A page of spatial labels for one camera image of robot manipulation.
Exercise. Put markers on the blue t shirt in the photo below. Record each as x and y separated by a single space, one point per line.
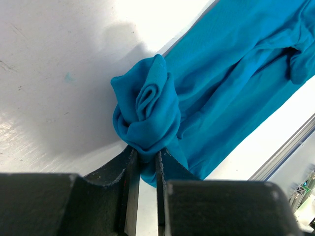
237 65

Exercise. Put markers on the aluminium right rail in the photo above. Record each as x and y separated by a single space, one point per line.
285 151

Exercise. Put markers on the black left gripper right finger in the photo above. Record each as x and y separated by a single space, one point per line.
167 168

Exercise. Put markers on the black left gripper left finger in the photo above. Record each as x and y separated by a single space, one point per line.
115 200

